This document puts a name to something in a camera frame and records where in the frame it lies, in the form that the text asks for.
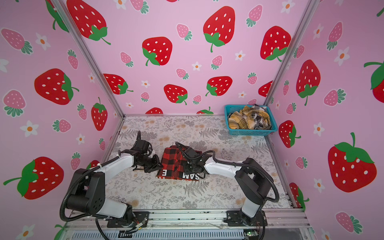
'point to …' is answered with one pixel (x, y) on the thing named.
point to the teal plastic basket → (228, 109)
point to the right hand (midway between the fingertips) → (184, 169)
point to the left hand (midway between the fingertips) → (163, 165)
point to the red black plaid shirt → (172, 165)
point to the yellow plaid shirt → (244, 119)
